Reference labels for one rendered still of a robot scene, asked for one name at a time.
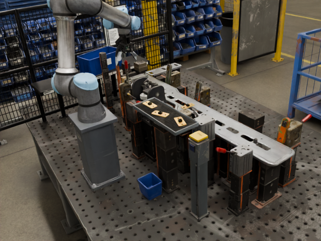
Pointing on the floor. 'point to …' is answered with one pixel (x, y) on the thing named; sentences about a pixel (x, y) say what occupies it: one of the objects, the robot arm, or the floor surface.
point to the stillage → (294, 103)
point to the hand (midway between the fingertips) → (125, 62)
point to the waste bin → (226, 36)
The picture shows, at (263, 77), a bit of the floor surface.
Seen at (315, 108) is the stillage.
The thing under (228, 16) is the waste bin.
